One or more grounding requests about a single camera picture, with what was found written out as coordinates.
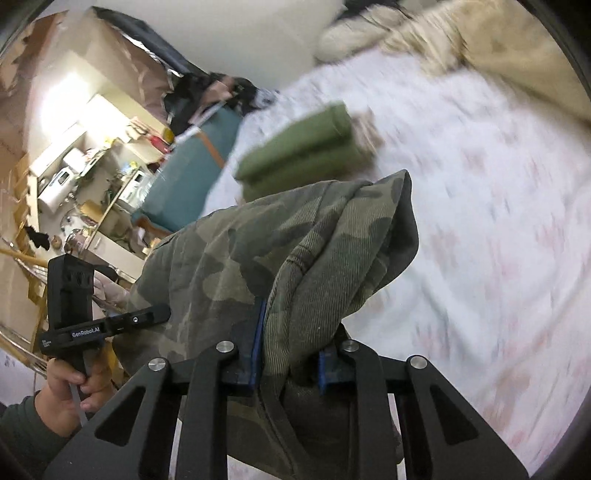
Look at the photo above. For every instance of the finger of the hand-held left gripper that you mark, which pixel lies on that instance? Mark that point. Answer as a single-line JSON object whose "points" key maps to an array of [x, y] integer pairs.
{"points": [[138, 318]]}

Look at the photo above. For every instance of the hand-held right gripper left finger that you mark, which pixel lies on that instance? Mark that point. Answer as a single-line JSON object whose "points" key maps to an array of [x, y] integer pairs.
{"points": [[256, 341]]}

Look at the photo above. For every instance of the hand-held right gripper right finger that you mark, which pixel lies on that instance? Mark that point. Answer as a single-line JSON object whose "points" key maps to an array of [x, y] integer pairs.
{"points": [[325, 369]]}

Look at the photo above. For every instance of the camouflage pants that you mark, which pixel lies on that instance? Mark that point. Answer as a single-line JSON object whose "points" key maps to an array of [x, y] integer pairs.
{"points": [[221, 258]]}

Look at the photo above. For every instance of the person's left forearm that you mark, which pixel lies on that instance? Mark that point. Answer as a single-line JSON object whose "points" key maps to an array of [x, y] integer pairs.
{"points": [[27, 438]]}

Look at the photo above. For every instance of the person's left hand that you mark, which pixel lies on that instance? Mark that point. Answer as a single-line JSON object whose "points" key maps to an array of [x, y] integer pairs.
{"points": [[55, 406]]}

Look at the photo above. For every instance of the white kitchen appliance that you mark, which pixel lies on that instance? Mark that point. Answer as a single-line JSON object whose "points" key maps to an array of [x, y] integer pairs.
{"points": [[55, 189]]}

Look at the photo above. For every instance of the white microwave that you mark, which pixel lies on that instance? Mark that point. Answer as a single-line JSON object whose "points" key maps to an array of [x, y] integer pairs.
{"points": [[136, 184]]}

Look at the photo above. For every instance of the teal folded quilt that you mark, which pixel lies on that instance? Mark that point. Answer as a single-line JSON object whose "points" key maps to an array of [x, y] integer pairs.
{"points": [[184, 184]]}

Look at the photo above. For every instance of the green folded cloth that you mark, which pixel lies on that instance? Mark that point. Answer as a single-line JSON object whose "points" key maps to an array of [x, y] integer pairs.
{"points": [[295, 147]]}

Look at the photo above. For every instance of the white floral bed sheet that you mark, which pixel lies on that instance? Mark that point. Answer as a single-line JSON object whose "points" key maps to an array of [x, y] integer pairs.
{"points": [[485, 207]]}

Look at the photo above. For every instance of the pile of dark clothes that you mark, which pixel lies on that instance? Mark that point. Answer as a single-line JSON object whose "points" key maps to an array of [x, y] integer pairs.
{"points": [[203, 97]]}

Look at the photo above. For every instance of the beige folded cloth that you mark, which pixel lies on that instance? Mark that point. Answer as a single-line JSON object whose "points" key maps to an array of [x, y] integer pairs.
{"points": [[367, 134]]}

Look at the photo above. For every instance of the cream crumpled blanket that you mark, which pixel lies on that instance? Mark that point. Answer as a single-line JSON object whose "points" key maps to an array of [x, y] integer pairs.
{"points": [[508, 55]]}

